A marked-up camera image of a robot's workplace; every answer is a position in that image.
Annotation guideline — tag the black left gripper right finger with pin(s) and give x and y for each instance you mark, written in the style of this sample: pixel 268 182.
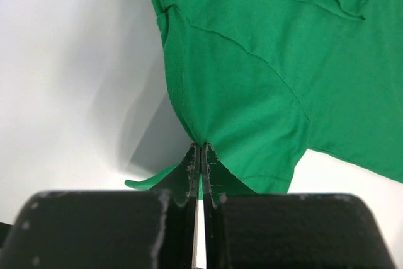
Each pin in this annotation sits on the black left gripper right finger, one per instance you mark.
pixel 218 184

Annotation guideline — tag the green t-shirt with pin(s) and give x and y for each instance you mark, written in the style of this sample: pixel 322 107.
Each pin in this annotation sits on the green t-shirt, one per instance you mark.
pixel 265 80

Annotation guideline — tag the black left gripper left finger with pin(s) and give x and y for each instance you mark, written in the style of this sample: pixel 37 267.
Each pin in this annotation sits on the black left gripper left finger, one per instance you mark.
pixel 175 246

